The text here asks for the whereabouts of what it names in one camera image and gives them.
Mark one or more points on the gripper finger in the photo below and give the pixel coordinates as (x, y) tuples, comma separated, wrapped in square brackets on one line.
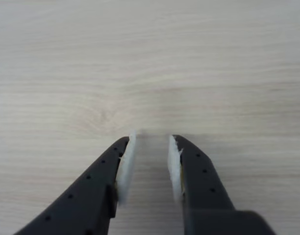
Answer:
[(91, 191), (204, 191)]

